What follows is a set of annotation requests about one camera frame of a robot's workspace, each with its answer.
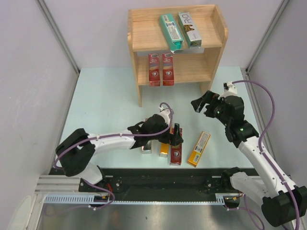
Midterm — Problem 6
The silver yellow toothpaste box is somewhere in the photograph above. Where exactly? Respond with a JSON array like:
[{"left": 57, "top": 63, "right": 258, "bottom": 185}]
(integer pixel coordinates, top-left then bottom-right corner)
[{"left": 142, "top": 140, "right": 152, "bottom": 154}]

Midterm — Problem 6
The white slotted cable duct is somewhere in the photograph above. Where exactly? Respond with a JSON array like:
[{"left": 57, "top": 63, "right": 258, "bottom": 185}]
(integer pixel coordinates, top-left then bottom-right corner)
[{"left": 44, "top": 194, "right": 225, "bottom": 206}]

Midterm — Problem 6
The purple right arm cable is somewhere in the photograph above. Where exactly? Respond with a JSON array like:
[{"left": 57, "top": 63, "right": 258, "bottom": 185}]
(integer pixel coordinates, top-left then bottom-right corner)
[{"left": 231, "top": 80, "right": 302, "bottom": 230}]

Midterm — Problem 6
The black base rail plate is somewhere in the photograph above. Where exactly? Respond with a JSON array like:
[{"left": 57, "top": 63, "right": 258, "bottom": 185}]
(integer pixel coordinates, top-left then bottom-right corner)
[{"left": 78, "top": 168, "right": 243, "bottom": 203}]

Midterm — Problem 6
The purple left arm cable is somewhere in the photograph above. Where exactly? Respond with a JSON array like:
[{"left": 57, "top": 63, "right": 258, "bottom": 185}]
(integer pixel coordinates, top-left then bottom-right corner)
[{"left": 53, "top": 102, "right": 175, "bottom": 170}]

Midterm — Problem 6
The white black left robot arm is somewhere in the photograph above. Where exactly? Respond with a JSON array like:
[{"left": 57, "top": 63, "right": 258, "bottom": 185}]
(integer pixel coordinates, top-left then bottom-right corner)
[{"left": 54, "top": 112, "right": 183, "bottom": 192}]

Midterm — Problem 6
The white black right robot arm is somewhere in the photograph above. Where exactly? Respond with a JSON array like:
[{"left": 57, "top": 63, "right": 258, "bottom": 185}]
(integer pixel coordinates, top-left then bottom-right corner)
[{"left": 191, "top": 91, "right": 307, "bottom": 227}]

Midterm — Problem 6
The red 3D toothpaste box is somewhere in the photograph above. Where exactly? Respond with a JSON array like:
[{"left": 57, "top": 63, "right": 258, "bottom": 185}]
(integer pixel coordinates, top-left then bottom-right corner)
[
  {"left": 148, "top": 54, "right": 161, "bottom": 87},
  {"left": 170, "top": 128, "right": 182, "bottom": 166},
  {"left": 162, "top": 53, "right": 174, "bottom": 86}
]

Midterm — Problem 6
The plain yellow toothpaste box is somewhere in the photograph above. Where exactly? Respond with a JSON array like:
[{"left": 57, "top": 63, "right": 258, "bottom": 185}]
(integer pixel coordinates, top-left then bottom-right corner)
[{"left": 159, "top": 143, "right": 170, "bottom": 158}]

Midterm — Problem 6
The teal toothpaste box with barcode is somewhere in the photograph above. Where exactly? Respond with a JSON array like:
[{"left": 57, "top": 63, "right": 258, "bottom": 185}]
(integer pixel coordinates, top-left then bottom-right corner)
[{"left": 159, "top": 13, "right": 184, "bottom": 54}]

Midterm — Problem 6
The yellow toothpaste box with barcode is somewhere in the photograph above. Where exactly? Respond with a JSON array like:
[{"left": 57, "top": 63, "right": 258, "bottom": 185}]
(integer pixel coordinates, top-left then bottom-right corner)
[{"left": 187, "top": 131, "right": 211, "bottom": 167}]

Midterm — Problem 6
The wooden two-tier shelf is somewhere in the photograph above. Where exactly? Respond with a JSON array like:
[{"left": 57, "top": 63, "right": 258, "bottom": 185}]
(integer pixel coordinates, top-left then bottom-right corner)
[{"left": 127, "top": 5, "right": 228, "bottom": 106}]

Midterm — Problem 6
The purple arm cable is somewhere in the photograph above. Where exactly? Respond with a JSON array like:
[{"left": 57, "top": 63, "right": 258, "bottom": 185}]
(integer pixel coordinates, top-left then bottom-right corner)
[
  {"left": 231, "top": 80, "right": 302, "bottom": 230},
  {"left": 53, "top": 102, "right": 175, "bottom": 170}
]

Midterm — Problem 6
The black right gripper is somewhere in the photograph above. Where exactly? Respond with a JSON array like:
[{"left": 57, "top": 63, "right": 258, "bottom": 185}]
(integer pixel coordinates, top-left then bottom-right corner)
[{"left": 191, "top": 90, "right": 230, "bottom": 126}]

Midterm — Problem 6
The silver teal toothpaste box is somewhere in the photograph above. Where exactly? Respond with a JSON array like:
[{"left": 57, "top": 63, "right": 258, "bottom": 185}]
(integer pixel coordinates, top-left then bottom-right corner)
[{"left": 178, "top": 12, "right": 202, "bottom": 48}]

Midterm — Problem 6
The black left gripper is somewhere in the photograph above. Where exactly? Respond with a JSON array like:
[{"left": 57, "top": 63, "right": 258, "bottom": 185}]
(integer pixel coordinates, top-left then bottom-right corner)
[{"left": 148, "top": 122, "right": 182, "bottom": 146}]

